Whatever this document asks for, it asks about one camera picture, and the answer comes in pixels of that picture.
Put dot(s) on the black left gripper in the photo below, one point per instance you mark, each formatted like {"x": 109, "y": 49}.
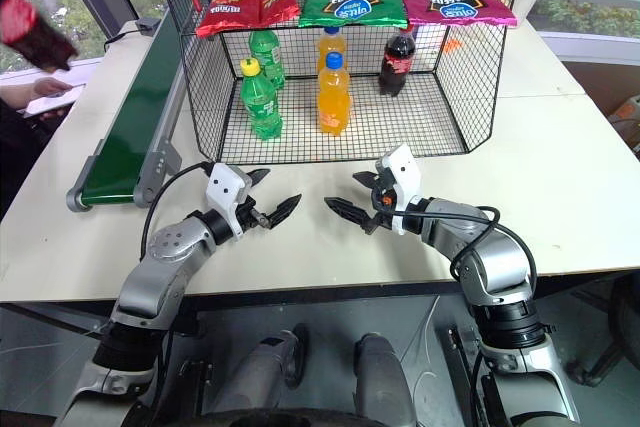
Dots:
{"x": 248, "y": 216}

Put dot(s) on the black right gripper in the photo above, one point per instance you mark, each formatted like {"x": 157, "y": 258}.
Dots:
{"x": 384, "y": 208}

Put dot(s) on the cola bottle red label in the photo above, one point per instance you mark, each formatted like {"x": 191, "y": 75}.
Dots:
{"x": 35, "y": 32}
{"x": 395, "y": 63}

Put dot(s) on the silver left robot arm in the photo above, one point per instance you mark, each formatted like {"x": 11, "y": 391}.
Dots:
{"x": 155, "y": 267}

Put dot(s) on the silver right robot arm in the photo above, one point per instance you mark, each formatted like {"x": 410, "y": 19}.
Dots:
{"x": 500, "y": 267}

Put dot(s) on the green conveyor belt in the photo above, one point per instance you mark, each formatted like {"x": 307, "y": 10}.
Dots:
{"x": 130, "y": 117}

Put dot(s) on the person's bare hand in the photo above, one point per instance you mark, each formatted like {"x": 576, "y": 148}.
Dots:
{"x": 50, "y": 87}

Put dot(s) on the green soda bottle yellow cap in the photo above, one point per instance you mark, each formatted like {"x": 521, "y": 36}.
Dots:
{"x": 260, "y": 107}

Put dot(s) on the orange soda bottle blue cap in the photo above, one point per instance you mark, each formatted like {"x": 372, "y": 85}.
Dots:
{"x": 333, "y": 102}
{"x": 330, "y": 42}

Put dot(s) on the grey rounded robot leg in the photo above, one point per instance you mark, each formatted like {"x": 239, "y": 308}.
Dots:
{"x": 270, "y": 367}
{"x": 382, "y": 377}

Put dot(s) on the small orange object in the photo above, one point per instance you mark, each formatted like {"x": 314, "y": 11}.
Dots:
{"x": 452, "y": 45}

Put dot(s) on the grey power adapter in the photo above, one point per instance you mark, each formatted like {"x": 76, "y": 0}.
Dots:
{"x": 148, "y": 25}

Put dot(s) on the person in dark clothes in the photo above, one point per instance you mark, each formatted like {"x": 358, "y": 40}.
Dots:
{"x": 20, "y": 157}

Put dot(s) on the brown cardboard box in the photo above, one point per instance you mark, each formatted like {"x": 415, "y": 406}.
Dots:
{"x": 625, "y": 122}

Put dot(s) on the black chair base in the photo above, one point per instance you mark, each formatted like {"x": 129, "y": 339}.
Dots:
{"x": 610, "y": 337}

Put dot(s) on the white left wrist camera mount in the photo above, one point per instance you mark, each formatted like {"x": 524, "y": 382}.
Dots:
{"x": 225, "y": 189}

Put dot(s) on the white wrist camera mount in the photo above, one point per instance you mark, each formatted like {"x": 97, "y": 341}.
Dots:
{"x": 405, "y": 167}
{"x": 225, "y": 189}

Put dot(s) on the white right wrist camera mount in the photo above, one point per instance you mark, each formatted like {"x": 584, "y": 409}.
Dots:
{"x": 405, "y": 167}

